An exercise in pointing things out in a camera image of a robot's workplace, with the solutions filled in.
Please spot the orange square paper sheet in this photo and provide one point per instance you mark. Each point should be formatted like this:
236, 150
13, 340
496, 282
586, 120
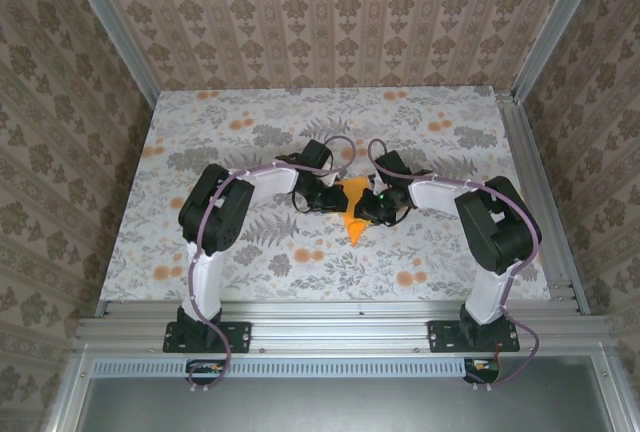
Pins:
356, 232

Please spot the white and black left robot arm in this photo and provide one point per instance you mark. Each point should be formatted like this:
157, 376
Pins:
215, 212

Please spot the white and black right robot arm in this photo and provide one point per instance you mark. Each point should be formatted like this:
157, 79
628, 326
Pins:
500, 232

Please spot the floral patterned table cover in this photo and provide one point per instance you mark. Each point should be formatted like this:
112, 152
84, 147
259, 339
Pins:
325, 272

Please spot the black connector with orange plug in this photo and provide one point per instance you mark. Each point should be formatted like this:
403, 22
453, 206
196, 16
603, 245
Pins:
482, 369
205, 368

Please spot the grey metal panel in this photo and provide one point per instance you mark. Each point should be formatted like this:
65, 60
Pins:
325, 407

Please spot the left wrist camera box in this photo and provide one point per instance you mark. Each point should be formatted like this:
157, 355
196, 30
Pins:
330, 179

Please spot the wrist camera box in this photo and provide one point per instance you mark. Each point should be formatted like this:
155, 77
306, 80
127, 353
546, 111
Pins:
330, 179
373, 181

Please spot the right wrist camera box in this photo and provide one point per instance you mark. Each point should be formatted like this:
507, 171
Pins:
373, 181

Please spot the aluminium mounting rail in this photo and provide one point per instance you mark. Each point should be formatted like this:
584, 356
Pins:
340, 327

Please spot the aluminium table side rail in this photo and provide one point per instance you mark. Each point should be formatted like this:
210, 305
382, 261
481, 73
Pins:
529, 162

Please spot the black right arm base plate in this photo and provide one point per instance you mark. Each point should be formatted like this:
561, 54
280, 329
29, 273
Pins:
442, 337

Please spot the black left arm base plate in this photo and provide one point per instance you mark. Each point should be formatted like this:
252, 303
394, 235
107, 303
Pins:
240, 337

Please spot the aluminium frame post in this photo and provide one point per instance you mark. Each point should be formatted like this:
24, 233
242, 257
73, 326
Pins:
115, 37
555, 22

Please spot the aluminium lower frame rail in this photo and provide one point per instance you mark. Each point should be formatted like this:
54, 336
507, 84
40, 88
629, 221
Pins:
611, 397
67, 392

